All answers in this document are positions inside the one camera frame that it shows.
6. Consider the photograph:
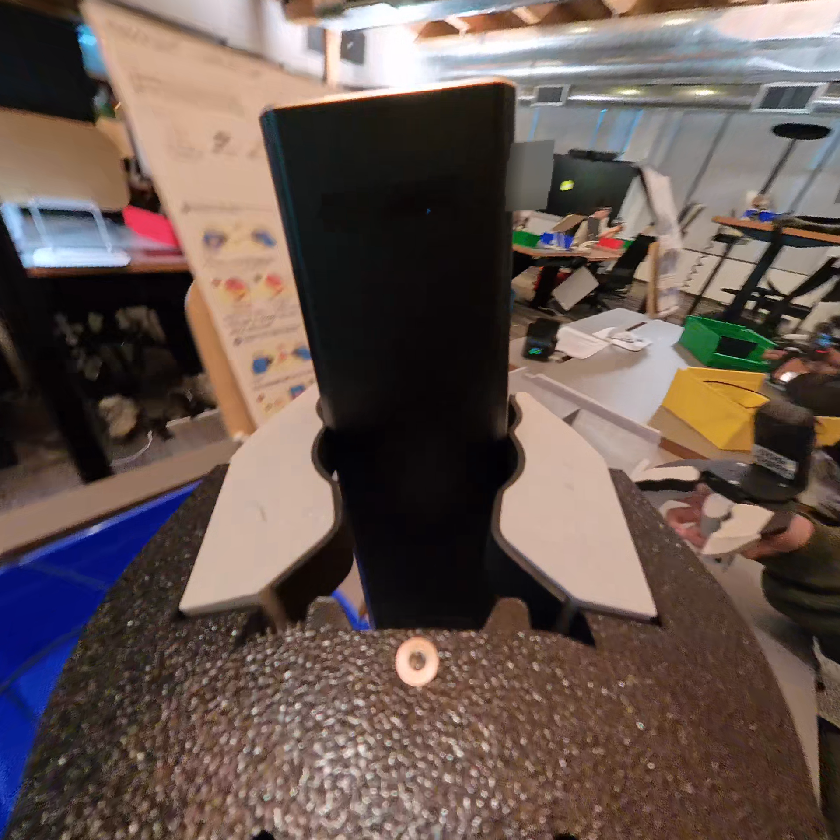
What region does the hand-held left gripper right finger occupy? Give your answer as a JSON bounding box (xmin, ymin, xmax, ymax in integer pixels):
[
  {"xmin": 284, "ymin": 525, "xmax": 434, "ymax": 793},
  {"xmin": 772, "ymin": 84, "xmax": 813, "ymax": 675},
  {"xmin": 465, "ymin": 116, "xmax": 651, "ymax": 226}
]
[{"xmin": 489, "ymin": 391, "xmax": 659, "ymax": 636}]

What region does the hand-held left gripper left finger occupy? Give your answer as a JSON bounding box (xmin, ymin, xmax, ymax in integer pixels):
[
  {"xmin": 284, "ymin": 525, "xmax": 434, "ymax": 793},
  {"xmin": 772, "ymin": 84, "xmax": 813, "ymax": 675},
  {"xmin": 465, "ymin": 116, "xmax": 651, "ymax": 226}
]
[{"xmin": 178, "ymin": 386, "xmax": 358, "ymax": 634}]

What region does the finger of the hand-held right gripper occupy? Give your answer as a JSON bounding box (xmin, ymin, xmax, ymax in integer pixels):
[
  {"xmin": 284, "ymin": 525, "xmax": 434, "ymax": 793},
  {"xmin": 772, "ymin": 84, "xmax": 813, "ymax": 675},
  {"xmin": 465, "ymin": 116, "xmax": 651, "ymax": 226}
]
[
  {"xmin": 633, "ymin": 462, "xmax": 703, "ymax": 493},
  {"xmin": 701, "ymin": 502, "xmax": 778, "ymax": 559}
]

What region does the black smartphone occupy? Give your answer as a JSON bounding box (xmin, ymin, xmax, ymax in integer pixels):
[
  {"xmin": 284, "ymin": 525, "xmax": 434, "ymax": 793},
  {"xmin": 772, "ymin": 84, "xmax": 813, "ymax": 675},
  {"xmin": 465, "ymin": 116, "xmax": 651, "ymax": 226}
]
[{"xmin": 260, "ymin": 77, "xmax": 517, "ymax": 631}]

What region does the wooden standing desk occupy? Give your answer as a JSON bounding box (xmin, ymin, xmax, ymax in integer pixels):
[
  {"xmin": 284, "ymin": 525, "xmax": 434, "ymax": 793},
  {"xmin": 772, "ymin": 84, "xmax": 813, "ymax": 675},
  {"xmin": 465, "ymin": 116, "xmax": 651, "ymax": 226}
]
[{"xmin": 712, "ymin": 215, "xmax": 840, "ymax": 324}]

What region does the long wooden desk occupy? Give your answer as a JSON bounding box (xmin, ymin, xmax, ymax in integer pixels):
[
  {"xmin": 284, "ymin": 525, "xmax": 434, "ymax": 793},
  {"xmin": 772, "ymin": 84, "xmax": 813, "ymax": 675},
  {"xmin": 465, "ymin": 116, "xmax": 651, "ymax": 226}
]
[{"xmin": 512, "ymin": 226, "xmax": 652, "ymax": 309}]

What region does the wooden desk with black legs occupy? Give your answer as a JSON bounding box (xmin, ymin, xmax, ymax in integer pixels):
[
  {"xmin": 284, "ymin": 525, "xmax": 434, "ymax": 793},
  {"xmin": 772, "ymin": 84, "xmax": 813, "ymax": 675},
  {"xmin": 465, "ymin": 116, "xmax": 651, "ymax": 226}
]
[{"xmin": 0, "ymin": 252, "xmax": 198, "ymax": 483}]

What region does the person's right hand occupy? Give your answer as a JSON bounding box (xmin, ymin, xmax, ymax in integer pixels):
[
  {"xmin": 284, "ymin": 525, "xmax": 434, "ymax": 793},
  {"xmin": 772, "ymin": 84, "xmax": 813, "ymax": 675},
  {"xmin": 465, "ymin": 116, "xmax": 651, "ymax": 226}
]
[{"xmin": 742, "ymin": 515, "xmax": 819, "ymax": 563}]

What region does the yellow bin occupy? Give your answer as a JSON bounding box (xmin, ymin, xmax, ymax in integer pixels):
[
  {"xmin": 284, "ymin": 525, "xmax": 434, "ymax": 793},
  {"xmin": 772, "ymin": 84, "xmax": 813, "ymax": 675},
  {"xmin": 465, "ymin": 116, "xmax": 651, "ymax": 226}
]
[{"xmin": 661, "ymin": 366, "xmax": 770, "ymax": 452}]

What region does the clear plastic bin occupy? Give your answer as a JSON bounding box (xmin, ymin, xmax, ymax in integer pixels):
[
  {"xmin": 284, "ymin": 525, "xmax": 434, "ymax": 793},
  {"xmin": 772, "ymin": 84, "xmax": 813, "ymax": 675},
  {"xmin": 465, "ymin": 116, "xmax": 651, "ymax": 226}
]
[{"xmin": 508, "ymin": 366, "xmax": 662, "ymax": 454}]

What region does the large green bin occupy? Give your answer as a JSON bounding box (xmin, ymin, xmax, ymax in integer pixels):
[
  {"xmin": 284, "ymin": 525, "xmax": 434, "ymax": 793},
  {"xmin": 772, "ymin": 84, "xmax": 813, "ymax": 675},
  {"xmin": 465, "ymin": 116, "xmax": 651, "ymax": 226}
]
[{"xmin": 678, "ymin": 315, "xmax": 778, "ymax": 374}]

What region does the white paper sheet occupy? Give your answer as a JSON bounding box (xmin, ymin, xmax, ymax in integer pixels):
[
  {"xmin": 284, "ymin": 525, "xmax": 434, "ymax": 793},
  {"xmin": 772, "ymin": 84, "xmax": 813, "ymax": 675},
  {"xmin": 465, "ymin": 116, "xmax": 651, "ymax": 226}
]
[{"xmin": 558, "ymin": 325, "xmax": 613, "ymax": 360}]

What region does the small black device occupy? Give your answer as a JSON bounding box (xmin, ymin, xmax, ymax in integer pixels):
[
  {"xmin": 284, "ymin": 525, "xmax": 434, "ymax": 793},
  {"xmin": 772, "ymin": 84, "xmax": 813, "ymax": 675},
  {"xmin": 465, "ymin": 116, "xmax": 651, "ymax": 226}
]
[{"xmin": 521, "ymin": 318, "xmax": 563, "ymax": 362}]

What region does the blue plastic bin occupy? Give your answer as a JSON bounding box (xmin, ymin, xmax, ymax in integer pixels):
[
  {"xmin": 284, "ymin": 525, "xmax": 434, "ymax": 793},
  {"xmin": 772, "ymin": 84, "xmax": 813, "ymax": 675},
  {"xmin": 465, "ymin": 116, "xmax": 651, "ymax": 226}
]
[{"xmin": 0, "ymin": 482, "xmax": 368, "ymax": 821}]

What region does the black monitor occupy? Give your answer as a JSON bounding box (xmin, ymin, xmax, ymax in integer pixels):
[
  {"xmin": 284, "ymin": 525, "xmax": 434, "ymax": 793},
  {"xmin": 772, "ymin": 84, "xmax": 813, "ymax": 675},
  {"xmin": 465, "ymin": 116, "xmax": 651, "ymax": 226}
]
[{"xmin": 548, "ymin": 151, "xmax": 641, "ymax": 219}]

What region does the red bin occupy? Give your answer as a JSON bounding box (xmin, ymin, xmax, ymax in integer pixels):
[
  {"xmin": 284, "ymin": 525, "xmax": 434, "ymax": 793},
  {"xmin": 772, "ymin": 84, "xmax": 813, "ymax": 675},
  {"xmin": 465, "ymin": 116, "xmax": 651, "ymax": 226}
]
[{"xmin": 123, "ymin": 205, "xmax": 182, "ymax": 256}]

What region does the clear acrylic stand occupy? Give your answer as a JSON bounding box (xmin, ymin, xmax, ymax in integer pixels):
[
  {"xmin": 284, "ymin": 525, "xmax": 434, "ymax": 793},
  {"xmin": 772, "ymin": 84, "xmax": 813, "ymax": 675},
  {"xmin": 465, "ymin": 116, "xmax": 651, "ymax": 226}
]
[{"xmin": 0, "ymin": 196, "xmax": 132, "ymax": 270}]

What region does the illustrated instruction sheet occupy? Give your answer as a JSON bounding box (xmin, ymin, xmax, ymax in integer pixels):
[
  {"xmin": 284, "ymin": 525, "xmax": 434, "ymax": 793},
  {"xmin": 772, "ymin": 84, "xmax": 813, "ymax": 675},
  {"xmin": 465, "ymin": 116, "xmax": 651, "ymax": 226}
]
[{"xmin": 79, "ymin": 0, "xmax": 332, "ymax": 431}]

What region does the tan board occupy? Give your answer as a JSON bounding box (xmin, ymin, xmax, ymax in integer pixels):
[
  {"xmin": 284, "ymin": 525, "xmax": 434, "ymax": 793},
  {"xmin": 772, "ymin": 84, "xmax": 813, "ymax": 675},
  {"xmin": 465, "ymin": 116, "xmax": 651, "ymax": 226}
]
[{"xmin": 0, "ymin": 108, "xmax": 133, "ymax": 212}]

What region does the black partition panel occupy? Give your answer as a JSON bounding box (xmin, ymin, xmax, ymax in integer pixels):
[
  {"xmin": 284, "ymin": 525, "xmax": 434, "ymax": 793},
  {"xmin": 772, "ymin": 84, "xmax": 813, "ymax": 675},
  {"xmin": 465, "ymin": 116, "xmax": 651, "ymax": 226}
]
[{"xmin": 0, "ymin": 7, "xmax": 101, "ymax": 123}]

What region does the silver air duct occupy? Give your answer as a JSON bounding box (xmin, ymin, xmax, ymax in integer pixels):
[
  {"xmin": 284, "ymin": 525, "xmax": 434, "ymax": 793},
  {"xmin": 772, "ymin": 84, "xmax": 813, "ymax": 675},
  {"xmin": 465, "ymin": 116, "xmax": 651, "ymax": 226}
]
[{"xmin": 420, "ymin": 7, "xmax": 840, "ymax": 109}]

